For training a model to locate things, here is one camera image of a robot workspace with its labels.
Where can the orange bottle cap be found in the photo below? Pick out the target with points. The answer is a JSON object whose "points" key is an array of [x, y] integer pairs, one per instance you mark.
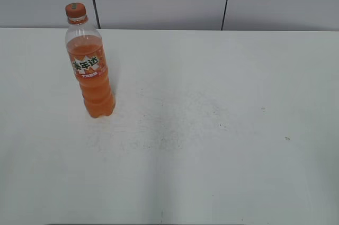
{"points": [[75, 10]]}

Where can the orange Mirinda soda bottle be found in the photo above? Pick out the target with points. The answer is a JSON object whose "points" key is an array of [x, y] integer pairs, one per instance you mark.
{"points": [[87, 57]]}

